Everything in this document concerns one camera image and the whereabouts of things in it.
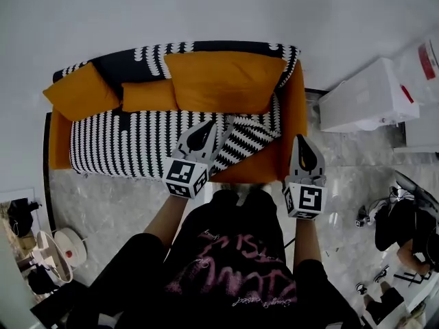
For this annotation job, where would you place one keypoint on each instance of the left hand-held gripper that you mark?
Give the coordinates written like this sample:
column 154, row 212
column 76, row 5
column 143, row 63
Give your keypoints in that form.
column 180, row 178

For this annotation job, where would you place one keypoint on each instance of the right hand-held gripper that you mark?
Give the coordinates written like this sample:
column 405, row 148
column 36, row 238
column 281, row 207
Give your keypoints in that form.
column 307, row 199

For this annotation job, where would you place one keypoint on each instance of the orange sofa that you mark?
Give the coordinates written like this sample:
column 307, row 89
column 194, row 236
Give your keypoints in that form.
column 295, row 115

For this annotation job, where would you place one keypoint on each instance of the small orange cushion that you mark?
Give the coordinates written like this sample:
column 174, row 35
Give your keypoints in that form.
column 147, row 96

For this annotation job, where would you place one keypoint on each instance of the large orange cushion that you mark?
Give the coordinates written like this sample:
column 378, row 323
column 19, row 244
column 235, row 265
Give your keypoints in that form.
column 223, row 81

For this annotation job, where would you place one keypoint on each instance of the black white patterned blanket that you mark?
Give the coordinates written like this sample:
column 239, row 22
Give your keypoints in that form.
column 120, row 142

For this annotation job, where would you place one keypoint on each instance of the person's left forearm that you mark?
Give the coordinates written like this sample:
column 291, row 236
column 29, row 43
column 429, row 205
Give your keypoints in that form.
column 164, row 221

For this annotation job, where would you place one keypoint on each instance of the person's right forearm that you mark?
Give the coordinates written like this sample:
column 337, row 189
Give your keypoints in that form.
column 307, row 242

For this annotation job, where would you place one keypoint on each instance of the spare grey gripper device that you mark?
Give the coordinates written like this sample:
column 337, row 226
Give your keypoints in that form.
column 361, row 219

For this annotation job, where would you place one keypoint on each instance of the black office chair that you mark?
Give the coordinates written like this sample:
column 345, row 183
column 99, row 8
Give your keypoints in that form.
column 411, row 187

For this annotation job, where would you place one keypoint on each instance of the white cabinet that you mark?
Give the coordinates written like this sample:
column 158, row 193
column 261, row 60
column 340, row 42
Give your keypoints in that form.
column 422, row 132

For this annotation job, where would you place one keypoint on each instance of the person's black printed t-shirt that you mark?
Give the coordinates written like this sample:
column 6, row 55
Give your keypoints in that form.
column 226, row 279

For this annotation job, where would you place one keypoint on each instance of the clear water bottle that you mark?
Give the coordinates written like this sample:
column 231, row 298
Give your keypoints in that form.
column 425, row 70

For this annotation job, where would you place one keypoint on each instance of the round white side table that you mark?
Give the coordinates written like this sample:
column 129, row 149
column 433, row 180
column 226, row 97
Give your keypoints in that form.
column 73, row 243

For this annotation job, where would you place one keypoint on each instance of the small red object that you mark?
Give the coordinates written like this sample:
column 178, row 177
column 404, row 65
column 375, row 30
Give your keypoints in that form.
column 69, row 253

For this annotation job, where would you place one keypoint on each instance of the black backpack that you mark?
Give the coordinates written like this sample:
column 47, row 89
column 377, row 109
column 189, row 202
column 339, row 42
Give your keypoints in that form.
column 20, row 216

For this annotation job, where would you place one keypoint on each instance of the black bag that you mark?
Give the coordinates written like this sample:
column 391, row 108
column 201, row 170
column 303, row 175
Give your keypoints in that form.
column 41, row 281

